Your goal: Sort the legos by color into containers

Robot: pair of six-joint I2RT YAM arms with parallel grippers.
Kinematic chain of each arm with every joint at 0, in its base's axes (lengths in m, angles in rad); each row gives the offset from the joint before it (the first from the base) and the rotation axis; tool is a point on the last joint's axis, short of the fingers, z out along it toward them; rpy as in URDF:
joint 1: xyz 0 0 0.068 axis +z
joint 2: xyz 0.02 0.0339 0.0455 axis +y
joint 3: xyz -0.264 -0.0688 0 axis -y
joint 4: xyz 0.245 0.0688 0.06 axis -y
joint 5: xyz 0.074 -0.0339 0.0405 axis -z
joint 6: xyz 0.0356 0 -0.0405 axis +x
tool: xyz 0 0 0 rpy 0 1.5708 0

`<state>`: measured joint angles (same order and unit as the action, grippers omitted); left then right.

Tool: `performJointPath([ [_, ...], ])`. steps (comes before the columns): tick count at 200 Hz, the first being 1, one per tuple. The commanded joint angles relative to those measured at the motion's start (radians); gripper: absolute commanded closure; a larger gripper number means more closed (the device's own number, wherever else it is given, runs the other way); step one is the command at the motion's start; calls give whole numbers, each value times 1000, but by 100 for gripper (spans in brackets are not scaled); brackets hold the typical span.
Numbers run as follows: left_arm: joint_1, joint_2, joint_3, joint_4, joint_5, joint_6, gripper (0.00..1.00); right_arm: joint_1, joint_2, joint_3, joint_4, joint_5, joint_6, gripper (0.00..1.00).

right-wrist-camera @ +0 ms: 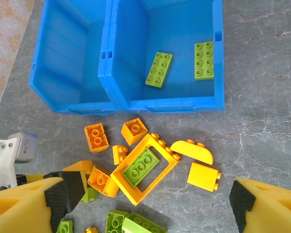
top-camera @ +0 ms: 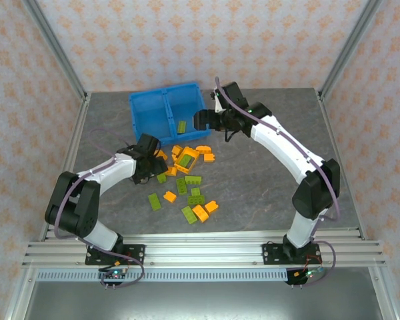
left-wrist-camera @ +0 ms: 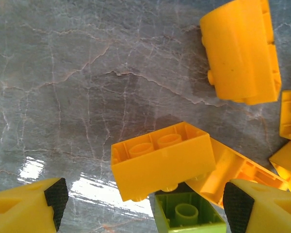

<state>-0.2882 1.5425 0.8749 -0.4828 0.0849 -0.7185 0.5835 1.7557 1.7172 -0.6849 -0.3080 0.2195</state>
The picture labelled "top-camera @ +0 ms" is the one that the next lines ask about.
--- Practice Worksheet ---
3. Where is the blue plastic bin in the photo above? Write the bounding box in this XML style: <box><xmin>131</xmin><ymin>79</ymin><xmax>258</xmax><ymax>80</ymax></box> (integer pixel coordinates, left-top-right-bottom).
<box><xmin>165</xmin><ymin>81</ymin><xmax>211</xmax><ymax>141</ymax></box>
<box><xmin>129</xmin><ymin>87</ymin><xmax>174</xmax><ymax>147</ymax></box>

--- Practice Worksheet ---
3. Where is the aluminium table edge rail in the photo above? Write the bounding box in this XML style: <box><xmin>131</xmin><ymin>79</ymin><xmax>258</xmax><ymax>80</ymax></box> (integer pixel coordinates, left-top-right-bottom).
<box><xmin>45</xmin><ymin>227</ymin><xmax>365</xmax><ymax>241</ymax></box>

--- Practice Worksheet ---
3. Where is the grey slotted cable duct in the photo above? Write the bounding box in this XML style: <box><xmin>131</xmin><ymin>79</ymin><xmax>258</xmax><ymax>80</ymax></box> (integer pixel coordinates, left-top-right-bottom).
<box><xmin>36</xmin><ymin>269</ymin><xmax>289</xmax><ymax>283</ymax></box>

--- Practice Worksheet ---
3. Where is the aluminium frame post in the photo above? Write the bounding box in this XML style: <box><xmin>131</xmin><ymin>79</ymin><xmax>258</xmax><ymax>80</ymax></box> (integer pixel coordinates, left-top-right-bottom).
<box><xmin>21</xmin><ymin>0</ymin><xmax>89</xmax><ymax>101</ymax></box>
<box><xmin>5</xmin><ymin>266</ymin><xmax>37</xmax><ymax>320</ymax></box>
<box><xmin>369</xmin><ymin>266</ymin><xmax>400</xmax><ymax>320</ymax></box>
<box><xmin>319</xmin><ymin>0</ymin><xmax>384</xmax><ymax>97</ymax></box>

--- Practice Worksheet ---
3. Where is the grey metal panel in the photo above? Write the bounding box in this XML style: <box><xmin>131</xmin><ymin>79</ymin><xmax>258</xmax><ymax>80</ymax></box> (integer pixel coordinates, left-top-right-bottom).
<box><xmin>23</xmin><ymin>281</ymin><xmax>384</xmax><ymax>320</ymax></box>

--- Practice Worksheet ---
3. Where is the aluminium side rail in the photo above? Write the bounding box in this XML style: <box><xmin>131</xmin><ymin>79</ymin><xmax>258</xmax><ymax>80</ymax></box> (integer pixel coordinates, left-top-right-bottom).
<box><xmin>316</xmin><ymin>89</ymin><xmax>366</xmax><ymax>239</ymax></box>
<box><xmin>39</xmin><ymin>93</ymin><xmax>93</xmax><ymax>241</ymax></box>

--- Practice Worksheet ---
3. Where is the wide aluminium base rail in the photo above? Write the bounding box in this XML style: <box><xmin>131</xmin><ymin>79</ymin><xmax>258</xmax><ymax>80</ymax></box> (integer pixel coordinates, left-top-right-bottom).
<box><xmin>21</xmin><ymin>241</ymin><xmax>386</xmax><ymax>268</ymax></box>

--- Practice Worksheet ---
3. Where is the purple cable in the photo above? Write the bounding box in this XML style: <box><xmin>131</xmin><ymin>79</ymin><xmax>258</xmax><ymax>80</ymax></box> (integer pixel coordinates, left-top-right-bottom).
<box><xmin>55</xmin><ymin>128</ymin><xmax>146</xmax><ymax>289</ymax></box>
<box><xmin>214</xmin><ymin>76</ymin><xmax>341</xmax><ymax>287</ymax></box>

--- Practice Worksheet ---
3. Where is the small circuit board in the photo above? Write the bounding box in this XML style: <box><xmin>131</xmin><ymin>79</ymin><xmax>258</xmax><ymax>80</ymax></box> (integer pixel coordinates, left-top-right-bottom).
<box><xmin>98</xmin><ymin>268</ymin><xmax>129</xmax><ymax>283</ymax></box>
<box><xmin>288</xmin><ymin>268</ymin><xmax>324</xmax><ymax>284</ymax></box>

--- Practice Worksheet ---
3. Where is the orange lego window frame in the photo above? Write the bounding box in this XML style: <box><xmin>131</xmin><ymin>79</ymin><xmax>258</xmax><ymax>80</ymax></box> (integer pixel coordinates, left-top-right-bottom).
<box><xmin>173</xmin><ymin>146</ymin><xmax>201</xmax><ymax>173</ymax></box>

